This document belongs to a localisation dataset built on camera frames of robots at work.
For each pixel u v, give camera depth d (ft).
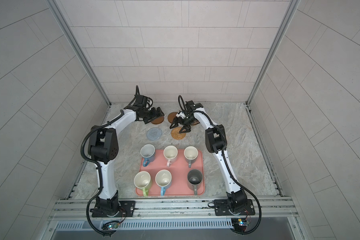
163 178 2.59
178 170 2.73
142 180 2.59
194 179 2.54
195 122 2.83
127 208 2.33
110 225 2.13
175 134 3.24
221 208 2.33
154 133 3.25
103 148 1.76
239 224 2.23
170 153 2.87
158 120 2.95
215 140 2.23
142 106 2.59
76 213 2.28
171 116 3.54
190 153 2.84
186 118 2.98
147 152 2.81
